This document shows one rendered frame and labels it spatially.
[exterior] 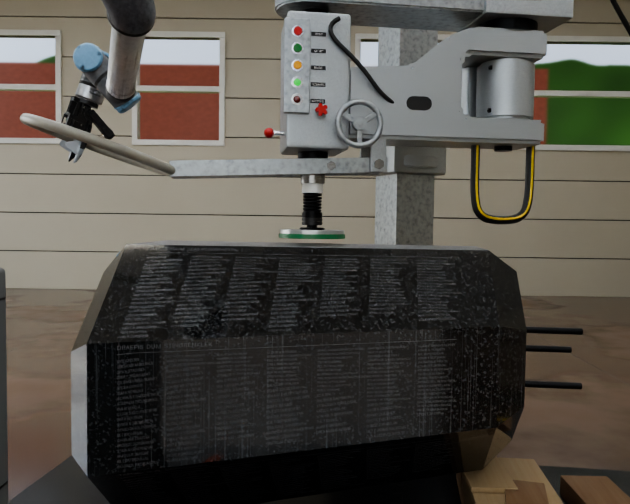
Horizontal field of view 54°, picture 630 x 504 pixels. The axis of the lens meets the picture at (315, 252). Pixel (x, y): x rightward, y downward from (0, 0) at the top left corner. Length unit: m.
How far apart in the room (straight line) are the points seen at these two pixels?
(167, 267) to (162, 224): 6.44
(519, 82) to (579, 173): 6.54
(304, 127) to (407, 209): 0.86
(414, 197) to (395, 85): 0.77
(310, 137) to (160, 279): 0.63
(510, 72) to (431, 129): 0.33
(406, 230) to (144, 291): 1.27
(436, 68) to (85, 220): 6.93
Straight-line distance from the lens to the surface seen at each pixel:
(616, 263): 8.90
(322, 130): 1.95
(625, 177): 8.93
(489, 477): 1.97
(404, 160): 2.62
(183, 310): 1.71
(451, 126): 2.07
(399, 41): 2.74
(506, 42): 2.20
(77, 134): 1.83
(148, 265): 1.85
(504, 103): 2.17
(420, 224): 2.70
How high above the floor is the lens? 0.95
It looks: 3 degrees down
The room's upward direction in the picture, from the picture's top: 1 degrees clockwise
